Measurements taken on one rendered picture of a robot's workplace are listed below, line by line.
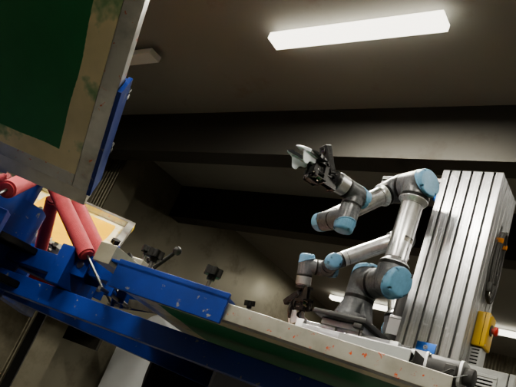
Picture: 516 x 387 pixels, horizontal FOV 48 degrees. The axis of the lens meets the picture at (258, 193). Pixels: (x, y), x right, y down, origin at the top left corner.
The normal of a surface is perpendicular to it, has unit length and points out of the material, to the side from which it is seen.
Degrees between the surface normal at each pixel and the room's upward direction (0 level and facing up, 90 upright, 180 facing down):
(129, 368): 90
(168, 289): 90
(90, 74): 148
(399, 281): 98
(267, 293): 90
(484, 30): 180
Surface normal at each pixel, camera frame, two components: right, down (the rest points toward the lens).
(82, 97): -0.18, 0.58
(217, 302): -0.25, -0.46
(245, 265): 0.78, 0.07
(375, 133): -0.51, -0.50
